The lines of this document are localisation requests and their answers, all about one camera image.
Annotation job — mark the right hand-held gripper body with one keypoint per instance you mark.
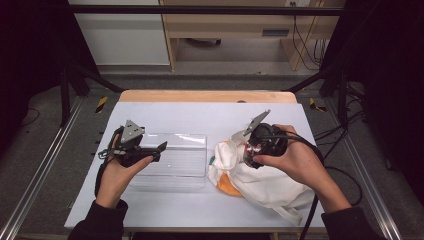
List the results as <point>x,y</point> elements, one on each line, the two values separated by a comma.
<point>266,141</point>

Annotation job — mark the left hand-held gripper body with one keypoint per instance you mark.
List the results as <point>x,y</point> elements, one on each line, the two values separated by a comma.
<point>131,146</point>

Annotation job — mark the clear plastic storage box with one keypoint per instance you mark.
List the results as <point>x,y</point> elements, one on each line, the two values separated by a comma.
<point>180,163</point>

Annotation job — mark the white cloth with coloured spots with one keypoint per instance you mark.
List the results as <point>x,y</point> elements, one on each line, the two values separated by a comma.
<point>266,186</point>

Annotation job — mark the person's left hand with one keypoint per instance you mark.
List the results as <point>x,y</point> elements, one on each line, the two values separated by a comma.
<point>115,181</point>

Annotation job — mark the person's right hand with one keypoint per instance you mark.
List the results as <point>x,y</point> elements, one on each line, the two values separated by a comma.
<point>300,163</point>

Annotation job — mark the yellow black tape marker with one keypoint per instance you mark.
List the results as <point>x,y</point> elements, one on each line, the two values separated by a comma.
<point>315,105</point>
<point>101,104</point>

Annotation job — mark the white table sheet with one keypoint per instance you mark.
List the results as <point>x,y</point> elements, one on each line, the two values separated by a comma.
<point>186,206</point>

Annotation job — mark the wooden table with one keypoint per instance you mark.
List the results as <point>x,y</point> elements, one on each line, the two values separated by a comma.
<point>200,96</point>

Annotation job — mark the white cabinet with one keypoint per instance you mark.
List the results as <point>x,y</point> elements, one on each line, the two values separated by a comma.
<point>123,40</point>

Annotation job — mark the light wooden desk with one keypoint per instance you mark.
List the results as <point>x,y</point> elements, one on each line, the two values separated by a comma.
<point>230,25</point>

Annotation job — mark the black frame strut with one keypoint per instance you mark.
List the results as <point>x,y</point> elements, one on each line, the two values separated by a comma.
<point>320,76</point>
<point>86,75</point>

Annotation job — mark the aluminium floor rail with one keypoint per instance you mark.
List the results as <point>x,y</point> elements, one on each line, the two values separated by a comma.
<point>40,166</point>
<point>366,176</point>

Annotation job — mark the black horizontal frame bar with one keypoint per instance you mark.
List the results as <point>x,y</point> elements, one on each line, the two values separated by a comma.
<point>200,10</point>

